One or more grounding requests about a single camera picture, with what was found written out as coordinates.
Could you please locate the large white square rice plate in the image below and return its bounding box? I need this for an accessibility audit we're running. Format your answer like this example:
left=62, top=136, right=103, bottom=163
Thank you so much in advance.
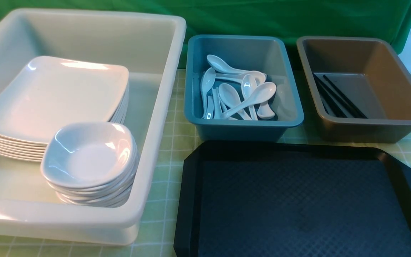
left=0, top=56, right=129, bottom=144

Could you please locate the white spoons pile in bin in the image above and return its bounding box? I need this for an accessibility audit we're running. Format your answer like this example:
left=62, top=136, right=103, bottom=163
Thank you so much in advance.
left=199, top=54, right=276, bottom=119

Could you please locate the teal plastic bin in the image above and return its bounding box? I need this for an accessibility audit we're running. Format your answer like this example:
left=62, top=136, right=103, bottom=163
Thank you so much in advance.
left=184, top=35, right=304, bottom=142

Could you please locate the black serving tray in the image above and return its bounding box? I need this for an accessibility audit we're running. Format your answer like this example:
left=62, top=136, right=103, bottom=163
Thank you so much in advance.
left=173, top=141, right=411, bottom=257

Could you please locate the stack of white small bowls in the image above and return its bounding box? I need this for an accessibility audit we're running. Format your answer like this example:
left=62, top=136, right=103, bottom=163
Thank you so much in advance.
left=40, top=122, right=140, bottom=208

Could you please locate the black chopsticks bundle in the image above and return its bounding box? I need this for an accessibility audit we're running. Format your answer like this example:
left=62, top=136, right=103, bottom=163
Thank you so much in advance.
left=313, top=74, right=367, bottom=119

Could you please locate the green backdrop cloth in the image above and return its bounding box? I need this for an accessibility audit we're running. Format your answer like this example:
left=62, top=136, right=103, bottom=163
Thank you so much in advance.
left=0, top=0, right=411, bottom=69

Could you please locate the brown plastic bin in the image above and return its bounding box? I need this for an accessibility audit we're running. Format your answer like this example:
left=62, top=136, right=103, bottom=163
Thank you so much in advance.
left=296, top=36, right=411, bottom=143

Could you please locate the stack of white square plates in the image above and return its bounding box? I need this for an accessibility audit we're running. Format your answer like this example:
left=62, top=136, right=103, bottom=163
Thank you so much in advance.
left=0, top=83, right=130, bottom=162

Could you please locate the large white plastic tub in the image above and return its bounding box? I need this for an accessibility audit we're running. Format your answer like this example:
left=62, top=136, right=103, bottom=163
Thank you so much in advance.
left=0, top=8, right=187, bottom=245

